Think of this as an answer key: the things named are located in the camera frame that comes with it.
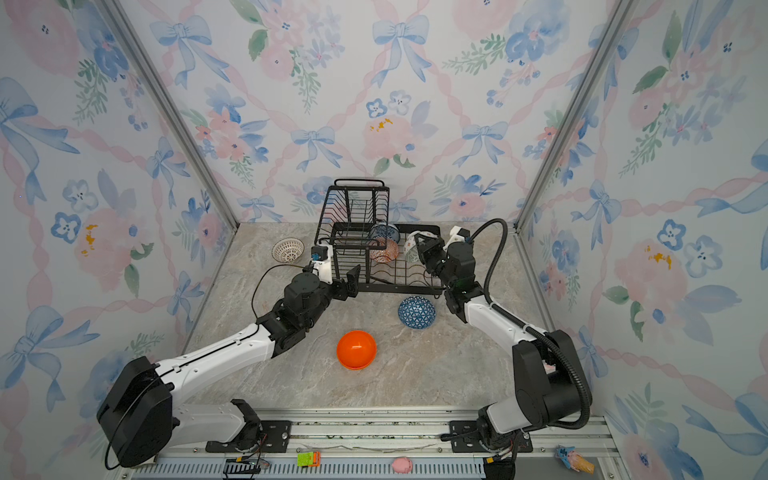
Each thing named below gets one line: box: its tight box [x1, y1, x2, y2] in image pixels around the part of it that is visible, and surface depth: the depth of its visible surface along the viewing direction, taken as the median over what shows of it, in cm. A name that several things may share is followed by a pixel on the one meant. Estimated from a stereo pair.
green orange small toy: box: [297, 451, 321, 467], surface depth 71 cm
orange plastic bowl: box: [336, 330, 378, 370], surface depth 87 cm
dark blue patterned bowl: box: [398, 295, 436, 330], surface depth 95 cm
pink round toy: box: [392, 457, 413, 474], surface depth 71 cm
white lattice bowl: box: [271, 237, 305, 263], surface depth 112 cm
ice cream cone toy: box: [555, 445, 595, 475], surface depth 70 cm
